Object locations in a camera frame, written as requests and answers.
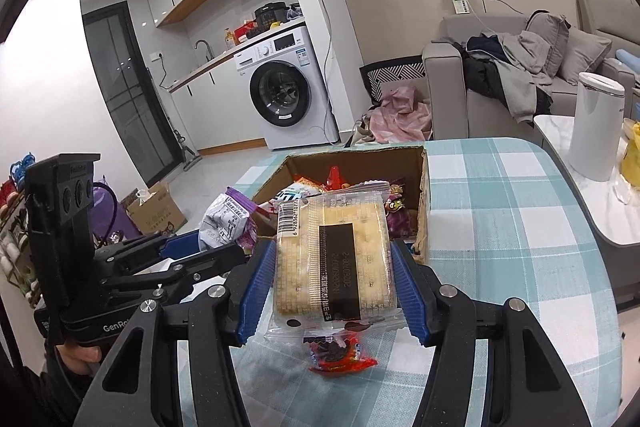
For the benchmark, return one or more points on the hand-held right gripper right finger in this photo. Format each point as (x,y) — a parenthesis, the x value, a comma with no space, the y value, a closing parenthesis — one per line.
(415,297)

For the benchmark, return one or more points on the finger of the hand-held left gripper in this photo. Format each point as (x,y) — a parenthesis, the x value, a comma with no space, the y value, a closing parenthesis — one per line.
(220,259)
(182,244)

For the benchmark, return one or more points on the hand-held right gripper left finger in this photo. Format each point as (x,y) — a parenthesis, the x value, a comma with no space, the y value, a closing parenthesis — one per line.
(255,292)

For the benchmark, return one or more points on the small purple snack packet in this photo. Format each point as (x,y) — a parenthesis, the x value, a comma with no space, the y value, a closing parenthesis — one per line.
(225,217)

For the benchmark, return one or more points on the clear cracker packet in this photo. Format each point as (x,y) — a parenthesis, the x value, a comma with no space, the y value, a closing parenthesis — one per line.
(300,267)

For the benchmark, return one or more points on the large purple snack packet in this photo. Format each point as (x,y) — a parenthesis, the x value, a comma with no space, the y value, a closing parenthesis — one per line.
(400,217)

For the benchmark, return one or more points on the white noodle snack packet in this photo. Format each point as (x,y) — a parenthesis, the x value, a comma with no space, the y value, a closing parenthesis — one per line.
(295,194)

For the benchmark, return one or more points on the red chip packet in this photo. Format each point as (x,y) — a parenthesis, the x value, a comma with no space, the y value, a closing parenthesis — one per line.
(336,179)

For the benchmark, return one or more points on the brown cardboard box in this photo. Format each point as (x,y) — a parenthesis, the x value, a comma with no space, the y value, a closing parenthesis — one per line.
(350,159)

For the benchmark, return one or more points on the person's left forearm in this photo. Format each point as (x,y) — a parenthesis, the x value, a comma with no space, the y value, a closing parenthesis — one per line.
(35,392)

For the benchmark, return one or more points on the person's left hand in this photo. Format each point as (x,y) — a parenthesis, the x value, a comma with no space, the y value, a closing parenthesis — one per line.
(75,355)

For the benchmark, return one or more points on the cardboard box with tissues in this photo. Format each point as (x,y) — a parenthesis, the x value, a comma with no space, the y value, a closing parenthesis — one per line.
(157,212)

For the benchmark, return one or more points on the purple bag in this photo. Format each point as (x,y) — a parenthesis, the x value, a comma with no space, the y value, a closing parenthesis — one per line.
(112,217)

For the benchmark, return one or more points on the storage rack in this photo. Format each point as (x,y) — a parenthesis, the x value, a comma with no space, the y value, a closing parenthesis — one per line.
(15,247)

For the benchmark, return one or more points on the small red candy packet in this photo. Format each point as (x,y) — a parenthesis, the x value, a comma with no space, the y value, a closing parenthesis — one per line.
(340,352)

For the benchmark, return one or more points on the teal checked tablecloth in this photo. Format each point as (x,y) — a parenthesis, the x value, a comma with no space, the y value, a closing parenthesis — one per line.
(500,232)

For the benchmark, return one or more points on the white kitchen counter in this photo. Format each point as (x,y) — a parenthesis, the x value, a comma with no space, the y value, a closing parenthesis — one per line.
(220,107)

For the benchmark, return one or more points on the black glass door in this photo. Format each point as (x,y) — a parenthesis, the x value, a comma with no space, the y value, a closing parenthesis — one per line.
(130,97)

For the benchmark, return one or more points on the white washing machine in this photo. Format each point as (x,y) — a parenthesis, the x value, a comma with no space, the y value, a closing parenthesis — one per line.
(280,97)

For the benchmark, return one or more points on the pink cloth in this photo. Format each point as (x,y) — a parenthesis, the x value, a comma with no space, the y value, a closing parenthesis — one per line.
(400,117)

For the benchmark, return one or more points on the white side table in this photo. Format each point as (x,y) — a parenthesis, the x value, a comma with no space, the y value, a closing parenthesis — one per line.
(575,207)

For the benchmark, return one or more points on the metal faucet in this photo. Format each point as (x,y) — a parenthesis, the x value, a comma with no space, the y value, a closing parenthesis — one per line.
(204,47)

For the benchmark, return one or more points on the yellow bottle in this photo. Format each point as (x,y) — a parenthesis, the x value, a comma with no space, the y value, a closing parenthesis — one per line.
(229,39)

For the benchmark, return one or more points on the red box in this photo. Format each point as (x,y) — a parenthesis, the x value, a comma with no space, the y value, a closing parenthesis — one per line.
(246,32)

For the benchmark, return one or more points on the grey sofa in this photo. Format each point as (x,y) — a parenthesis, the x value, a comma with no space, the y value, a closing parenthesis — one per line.
(450,72)

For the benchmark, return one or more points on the grey hoodie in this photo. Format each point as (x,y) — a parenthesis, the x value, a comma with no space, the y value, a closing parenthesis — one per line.
(522,82)

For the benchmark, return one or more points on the dark clothes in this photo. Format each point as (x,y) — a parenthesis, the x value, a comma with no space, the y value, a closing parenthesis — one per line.
(485,67)

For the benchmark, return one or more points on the white bin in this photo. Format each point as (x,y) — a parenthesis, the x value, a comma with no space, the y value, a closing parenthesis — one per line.
(597,127)

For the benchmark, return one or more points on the yellow plastic bag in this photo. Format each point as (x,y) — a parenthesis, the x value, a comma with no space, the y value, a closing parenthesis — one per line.
(632,157)

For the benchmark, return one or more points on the grey pillow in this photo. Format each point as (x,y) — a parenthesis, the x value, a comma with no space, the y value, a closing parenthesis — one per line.
(585,57)
(547,42)

